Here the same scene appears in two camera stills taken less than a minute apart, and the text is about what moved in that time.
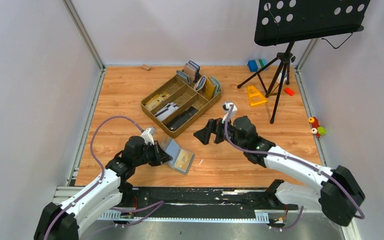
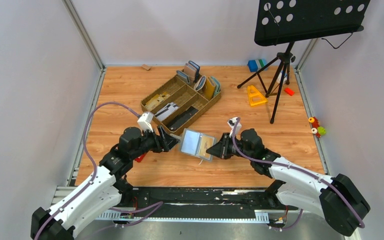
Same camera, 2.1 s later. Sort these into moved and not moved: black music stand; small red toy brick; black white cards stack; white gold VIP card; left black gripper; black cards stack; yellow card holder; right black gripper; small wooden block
Moved: right black gripper; left black gripper; white gold VIP card
Not moved: small wooden block; black cards stack; black white cards stack; small red toy brick; yellow card holder; black music stand
